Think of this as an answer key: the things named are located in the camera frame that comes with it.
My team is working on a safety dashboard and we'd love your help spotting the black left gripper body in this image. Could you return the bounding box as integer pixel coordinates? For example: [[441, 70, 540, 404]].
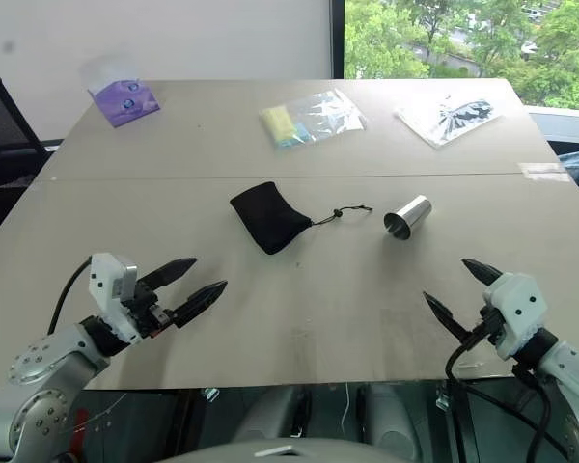
[[123, 278, 179, 340]]

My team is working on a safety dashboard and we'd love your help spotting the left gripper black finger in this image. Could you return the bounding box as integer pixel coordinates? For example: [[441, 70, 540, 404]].
[[173, 280, 229, 330], [141, 258, 199, 291]]

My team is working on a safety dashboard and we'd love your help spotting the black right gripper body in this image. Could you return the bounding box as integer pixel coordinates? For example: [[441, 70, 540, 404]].
[[471, 307, 504, 345]]

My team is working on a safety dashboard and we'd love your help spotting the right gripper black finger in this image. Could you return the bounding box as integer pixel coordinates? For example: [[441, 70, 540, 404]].
[[460, 259, 503, 288], [422, 290, 480, 345]]

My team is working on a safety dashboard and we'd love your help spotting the clear bag with white sheet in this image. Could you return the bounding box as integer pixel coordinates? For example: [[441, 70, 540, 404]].
[[394, 95, 504, 150]]

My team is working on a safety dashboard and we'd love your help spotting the clear bag with yellow sponges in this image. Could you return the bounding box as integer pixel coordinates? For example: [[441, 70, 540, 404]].
[[259, 89, 369, 151]]

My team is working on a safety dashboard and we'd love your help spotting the stainless steel cup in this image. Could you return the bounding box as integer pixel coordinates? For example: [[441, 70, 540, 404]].
[[383, 194, 434, 241]]

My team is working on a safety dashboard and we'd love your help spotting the clear tape strip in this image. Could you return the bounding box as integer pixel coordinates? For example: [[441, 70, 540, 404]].
[[519, 162, 571, 182]]

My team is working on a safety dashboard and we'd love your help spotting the purple tissue pack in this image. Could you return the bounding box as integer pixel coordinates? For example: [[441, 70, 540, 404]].
[[79, 52, 163, 129]]

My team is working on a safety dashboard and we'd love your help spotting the black mesh office chair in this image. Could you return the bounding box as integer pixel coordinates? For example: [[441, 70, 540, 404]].
[[0, 76, 62, 194]]

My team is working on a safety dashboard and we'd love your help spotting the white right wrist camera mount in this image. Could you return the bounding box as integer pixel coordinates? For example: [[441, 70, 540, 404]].
[[482, 272, 549, 361]]

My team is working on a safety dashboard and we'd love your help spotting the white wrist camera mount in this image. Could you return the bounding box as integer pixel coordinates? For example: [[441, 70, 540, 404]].
[[87, 252, 143, 344], [482, 272, 549, 361]]

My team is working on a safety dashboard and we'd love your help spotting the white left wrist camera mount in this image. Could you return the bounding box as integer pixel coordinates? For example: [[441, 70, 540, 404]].
[[87, 252, 143, 344]]

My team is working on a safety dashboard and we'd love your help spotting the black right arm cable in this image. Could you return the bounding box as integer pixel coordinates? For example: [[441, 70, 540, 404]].
[[444, 332, 554, 463]]

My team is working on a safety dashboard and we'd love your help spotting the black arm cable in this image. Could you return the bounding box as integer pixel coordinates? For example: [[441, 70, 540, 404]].
[[444, 332, 554, 463], [46, 258, 94, 339]]

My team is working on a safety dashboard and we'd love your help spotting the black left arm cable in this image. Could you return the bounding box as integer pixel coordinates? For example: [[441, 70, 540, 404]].
[[46, 258, 94, 339]]

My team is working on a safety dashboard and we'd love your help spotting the black drawstring pouch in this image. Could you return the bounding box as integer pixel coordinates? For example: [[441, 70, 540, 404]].
[[229, 180, 373, 257]]

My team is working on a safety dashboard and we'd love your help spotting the black window frame post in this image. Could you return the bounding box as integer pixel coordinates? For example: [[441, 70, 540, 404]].
[[330, 0, 346, 80]]

